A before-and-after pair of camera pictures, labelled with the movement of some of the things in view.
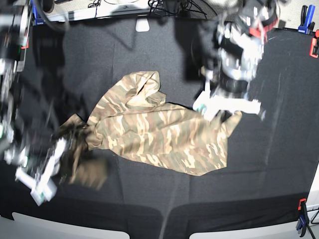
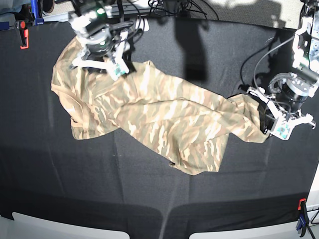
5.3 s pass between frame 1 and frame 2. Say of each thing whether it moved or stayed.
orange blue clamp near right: stayed
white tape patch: stayed
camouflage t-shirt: moved
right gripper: moved
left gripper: moved
